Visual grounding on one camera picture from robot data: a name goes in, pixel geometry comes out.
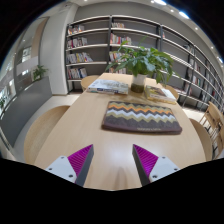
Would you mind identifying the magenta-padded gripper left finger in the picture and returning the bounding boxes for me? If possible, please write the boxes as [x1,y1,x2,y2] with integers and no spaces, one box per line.
[44,143,95,187]

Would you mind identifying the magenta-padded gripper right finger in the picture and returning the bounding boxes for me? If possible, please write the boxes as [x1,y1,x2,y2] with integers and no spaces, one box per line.
[131,143,181,187]

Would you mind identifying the zigzag-patterned brown towel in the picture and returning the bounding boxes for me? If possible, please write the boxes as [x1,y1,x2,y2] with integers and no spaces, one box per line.
[101,100,183,136]

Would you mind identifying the round-backed light wooden chair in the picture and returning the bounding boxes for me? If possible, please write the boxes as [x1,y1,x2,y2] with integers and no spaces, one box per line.
[189,117,215,162]
[80,74,101,92]
[165,84,181,101]
[23,105,71,165]

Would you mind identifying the yellow-green book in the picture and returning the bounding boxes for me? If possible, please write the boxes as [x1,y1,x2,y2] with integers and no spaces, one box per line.
[144,84,178,105]

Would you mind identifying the white book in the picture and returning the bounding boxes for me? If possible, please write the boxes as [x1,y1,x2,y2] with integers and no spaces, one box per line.
[86,78,130,96]

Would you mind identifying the small green background plant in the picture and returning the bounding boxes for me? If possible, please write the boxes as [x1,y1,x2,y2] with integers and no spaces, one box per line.
[32,64,50,82]

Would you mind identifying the green potted plant white pot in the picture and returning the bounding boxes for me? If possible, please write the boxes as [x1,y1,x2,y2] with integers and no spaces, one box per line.
[105,37,181,94]

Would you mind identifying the grey bookshelf unit with books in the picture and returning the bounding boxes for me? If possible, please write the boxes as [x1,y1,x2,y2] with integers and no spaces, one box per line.
[64,14,224,113]

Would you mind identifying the ceiling lights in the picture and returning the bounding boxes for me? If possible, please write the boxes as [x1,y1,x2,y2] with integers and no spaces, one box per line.
[150,0,224,65]

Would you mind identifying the open-frame wooden chair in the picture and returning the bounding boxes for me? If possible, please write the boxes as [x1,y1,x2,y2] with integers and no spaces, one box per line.
[198,101,224,160]

